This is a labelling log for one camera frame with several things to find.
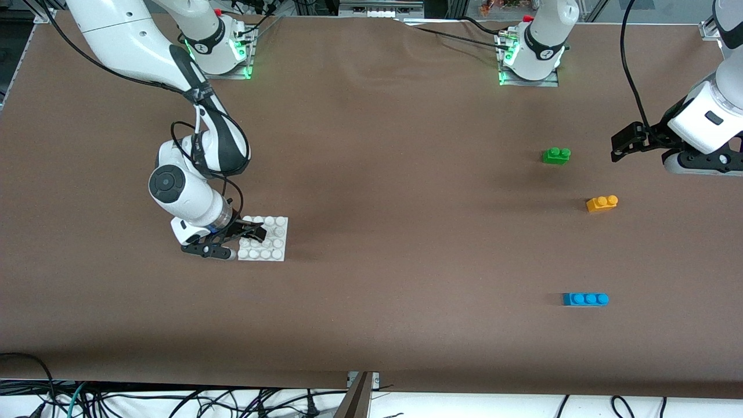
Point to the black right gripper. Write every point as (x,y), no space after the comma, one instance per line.
(238,226)

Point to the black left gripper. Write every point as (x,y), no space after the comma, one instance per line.
(657,134)

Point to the white studded base plate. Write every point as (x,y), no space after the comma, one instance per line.
(273,241)

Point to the yellow two-stud toy block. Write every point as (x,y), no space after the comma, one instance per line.
(601,204)

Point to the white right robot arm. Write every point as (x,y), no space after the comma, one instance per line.
(127,40)

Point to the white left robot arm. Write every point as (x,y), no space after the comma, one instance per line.
(543,40)

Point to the green two-stud toy block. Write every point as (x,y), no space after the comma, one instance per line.
(556,156)

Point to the blue three-stud toy block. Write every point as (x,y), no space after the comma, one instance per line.
(585,299)

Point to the brown table cover sheet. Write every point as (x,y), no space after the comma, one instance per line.
(348,325)

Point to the aluminium profile beam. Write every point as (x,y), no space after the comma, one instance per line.
(357,400)

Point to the white power strip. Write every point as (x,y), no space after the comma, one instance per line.
(380,8)

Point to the aluminium corner post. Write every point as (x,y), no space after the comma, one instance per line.
(711,30)

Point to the aluminium frame post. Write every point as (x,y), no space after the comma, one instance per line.
(45,13)

